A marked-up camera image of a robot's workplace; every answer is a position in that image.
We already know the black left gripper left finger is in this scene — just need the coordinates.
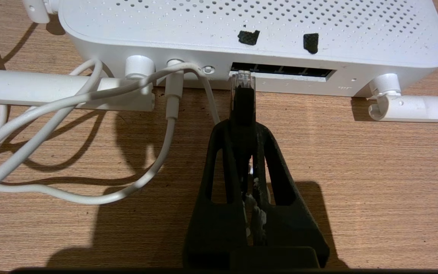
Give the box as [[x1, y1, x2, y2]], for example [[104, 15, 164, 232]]
[[183, 119, 251, 269]]

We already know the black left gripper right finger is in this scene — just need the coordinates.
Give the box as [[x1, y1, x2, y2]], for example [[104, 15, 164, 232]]
[[249, 124, 331, 269]]

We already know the black ethernet cable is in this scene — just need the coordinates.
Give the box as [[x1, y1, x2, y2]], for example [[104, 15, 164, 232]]
[[229, 70, 257, 191]]

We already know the white power adapter with cord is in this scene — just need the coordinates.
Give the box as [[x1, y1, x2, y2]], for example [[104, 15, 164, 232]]
[[0, 27, 221, 205]]

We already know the white router with antennas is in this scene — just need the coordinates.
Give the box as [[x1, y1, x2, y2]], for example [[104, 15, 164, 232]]
[[0, 0, 438, 123]]

